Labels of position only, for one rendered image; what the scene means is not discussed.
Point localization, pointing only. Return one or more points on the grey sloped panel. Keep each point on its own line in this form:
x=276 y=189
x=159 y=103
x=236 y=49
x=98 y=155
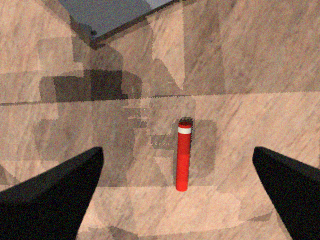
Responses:
x=98 y=17

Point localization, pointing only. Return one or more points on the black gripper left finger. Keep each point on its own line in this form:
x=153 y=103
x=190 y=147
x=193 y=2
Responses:
x=51 y=205

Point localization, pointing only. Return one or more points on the dark red peg with white band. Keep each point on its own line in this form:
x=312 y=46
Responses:
x=183 y=155

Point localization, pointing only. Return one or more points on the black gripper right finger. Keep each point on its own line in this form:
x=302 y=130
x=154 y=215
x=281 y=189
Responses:
x=294 y=189

